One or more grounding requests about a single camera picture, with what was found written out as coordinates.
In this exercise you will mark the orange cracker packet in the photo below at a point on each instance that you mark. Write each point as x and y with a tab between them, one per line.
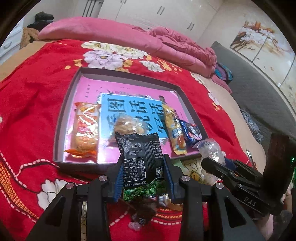
85	133

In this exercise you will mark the black snack packet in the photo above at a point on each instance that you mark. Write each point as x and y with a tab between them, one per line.
143	165

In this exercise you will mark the pink quilt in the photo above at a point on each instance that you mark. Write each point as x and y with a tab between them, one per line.
161	42

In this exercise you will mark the pink and blue book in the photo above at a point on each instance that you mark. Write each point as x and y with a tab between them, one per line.
117	95

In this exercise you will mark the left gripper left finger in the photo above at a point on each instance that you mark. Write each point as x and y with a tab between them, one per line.
61	220

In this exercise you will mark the yellow snack packet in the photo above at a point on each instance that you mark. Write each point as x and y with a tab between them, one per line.
174	129

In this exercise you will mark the grey padded headboard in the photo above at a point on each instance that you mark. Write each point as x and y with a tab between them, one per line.
254	94

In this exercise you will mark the colourful folded clothes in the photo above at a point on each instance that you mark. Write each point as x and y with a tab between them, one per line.
223	72

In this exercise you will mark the white drawer cabinet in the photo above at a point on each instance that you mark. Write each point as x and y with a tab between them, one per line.
12	43

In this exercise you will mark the clear packet brown pastry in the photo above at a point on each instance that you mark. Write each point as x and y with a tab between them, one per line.
126	125

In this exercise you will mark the flower wall painting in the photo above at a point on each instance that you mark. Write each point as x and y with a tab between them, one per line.
265	46

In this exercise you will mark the small wrapped candy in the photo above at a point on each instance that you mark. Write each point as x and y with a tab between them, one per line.
142	211

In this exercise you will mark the white wardrobe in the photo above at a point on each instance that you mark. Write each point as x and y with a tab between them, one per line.
190	18

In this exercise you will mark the red floral blanket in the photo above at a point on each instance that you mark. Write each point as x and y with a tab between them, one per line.
31	99

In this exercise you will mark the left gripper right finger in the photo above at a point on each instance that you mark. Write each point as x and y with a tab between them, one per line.
209	212

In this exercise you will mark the clear plastic candy packet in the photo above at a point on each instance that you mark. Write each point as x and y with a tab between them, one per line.
209	148

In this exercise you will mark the dark blue cookie packet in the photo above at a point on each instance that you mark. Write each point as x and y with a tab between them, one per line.
191	133

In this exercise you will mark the dark clothes pile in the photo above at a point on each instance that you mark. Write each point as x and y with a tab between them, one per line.
42	19

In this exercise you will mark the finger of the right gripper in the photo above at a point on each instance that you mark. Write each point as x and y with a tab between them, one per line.
242	169
218	170

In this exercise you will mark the grey cardboard box tray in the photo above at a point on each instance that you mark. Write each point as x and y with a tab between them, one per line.
97	168

